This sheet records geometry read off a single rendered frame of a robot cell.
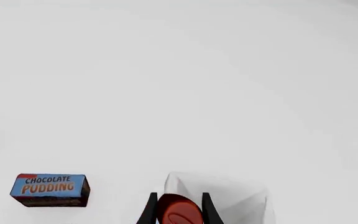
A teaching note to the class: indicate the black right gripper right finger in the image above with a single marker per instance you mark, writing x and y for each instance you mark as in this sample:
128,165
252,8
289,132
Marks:
210,211

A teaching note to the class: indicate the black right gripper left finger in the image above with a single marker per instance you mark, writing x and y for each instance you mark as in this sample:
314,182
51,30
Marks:
149,211

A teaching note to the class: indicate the white carton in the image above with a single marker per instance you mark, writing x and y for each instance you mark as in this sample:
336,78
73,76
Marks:
238,198

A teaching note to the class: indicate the blue chocolate pudding box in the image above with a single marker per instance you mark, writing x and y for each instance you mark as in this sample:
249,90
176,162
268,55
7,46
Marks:
50,189

